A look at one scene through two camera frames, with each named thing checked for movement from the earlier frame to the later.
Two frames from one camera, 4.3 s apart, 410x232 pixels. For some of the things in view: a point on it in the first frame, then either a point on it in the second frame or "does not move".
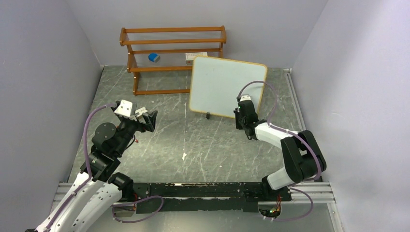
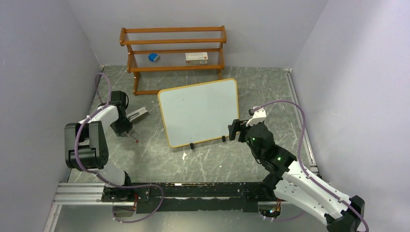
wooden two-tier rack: (163, 49) does not move
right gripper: (238, 126) → (236, 126)
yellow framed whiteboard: (215, 84) → (198, 113)
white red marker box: (190, 57) does not move
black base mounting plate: (202, 197) does not move
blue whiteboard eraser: (153, 57) does not move
